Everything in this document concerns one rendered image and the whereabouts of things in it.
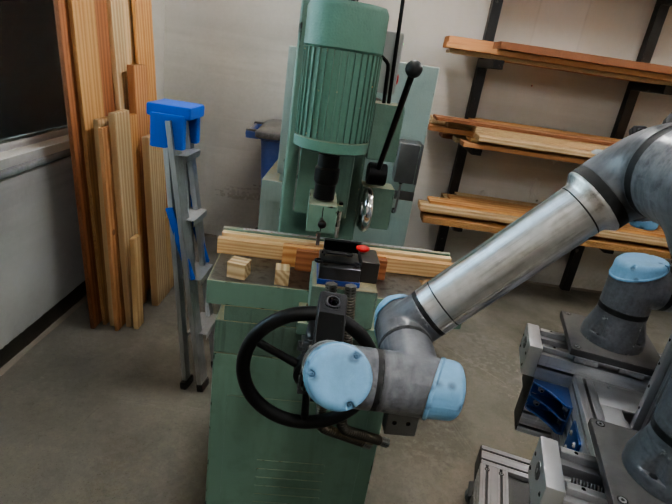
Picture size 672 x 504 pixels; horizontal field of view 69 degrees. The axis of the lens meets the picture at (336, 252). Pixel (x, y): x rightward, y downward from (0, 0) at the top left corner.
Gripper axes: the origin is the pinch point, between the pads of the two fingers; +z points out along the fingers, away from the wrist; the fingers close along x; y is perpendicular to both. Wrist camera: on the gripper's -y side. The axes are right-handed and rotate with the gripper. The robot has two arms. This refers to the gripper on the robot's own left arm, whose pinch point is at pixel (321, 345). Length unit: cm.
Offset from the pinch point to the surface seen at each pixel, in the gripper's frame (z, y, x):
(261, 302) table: 23.5, -6.7, -13.4
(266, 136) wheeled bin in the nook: 181, -105, -36
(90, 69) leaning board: 115, -96, -107
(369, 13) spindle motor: -1, -66, -1
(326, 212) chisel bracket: 23.4, -30.1, -2.0
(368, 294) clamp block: 10.5, -11.4, 8.8
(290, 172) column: 42, -44, -13
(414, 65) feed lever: -2, -57, 10
